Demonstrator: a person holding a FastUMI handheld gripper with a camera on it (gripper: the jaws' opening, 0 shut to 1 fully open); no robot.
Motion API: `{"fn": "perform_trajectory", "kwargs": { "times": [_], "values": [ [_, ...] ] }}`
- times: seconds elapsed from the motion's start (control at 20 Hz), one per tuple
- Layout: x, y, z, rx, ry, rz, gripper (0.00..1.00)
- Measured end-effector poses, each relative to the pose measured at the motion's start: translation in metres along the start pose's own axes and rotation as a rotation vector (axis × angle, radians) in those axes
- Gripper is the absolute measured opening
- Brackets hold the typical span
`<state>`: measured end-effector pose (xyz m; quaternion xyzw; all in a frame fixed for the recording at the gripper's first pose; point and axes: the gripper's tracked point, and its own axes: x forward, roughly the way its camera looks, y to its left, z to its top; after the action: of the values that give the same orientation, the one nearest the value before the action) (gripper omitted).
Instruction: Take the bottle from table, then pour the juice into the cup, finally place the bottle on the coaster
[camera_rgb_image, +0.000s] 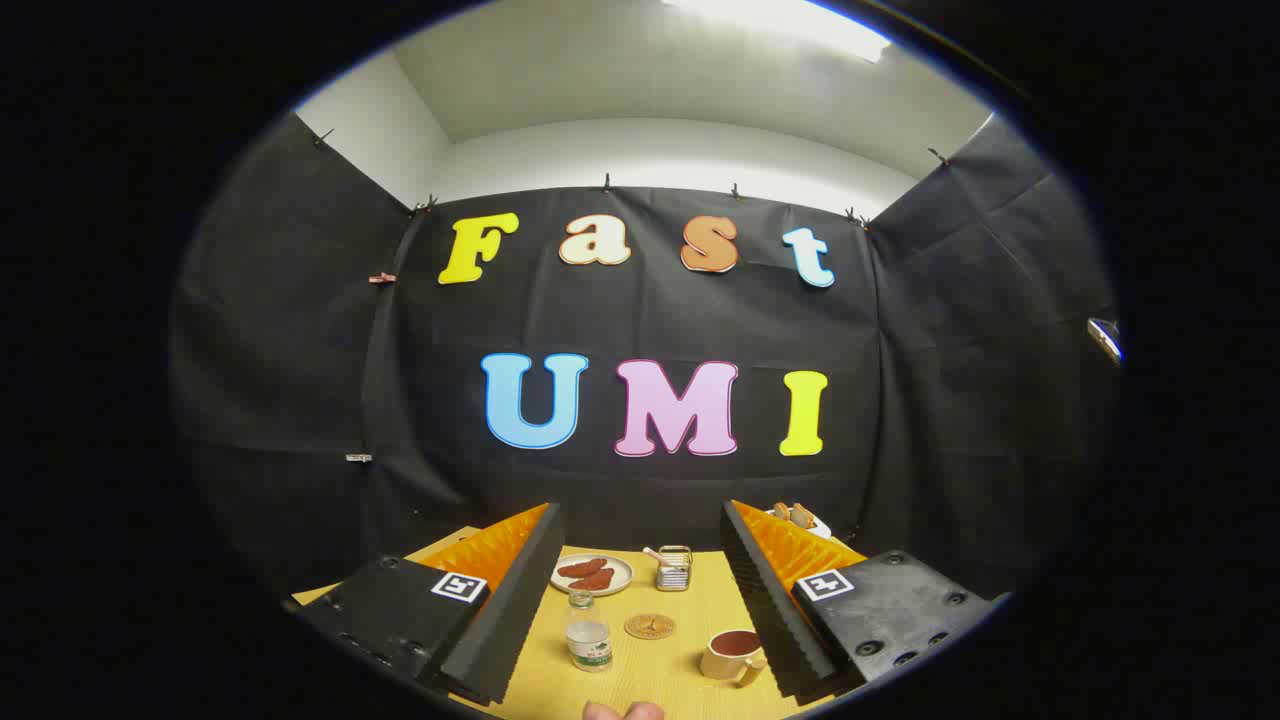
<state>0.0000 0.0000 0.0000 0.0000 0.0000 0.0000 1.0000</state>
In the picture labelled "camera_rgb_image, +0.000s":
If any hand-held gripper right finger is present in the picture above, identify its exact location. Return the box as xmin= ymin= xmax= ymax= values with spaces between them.
xmin=720 ymin=499 xmax=1011 ymax=706

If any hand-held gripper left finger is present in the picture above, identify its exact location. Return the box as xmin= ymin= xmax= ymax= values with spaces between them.
xmin=290 ymin=502 xmax=566 ymax=707

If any beige cup with wooden handle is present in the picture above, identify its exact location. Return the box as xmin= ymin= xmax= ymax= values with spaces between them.
xmin=698 ymin=630 xmax=769 ymax=689

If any clear plastic juice bottle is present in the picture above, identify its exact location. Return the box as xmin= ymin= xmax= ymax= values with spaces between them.
xmin=567 ymin=590 xmax=613 ymax=673

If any white toaster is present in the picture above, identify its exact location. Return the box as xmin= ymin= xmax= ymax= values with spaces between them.
xmin=765 ymin=508 xmax=833 ymax=541

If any white round plate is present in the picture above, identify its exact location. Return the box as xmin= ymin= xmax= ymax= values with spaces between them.
xmin=550 ymin=553 xmax=634 ymax=597

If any wooden table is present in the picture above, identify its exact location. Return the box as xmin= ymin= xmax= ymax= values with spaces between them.
xmin=290 ymin=525 xmax=836 ymax=720

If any black backdrop cloth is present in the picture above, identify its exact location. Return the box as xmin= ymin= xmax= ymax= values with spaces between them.
xmin=170 ymin=110 xmax=1121 ymax=601

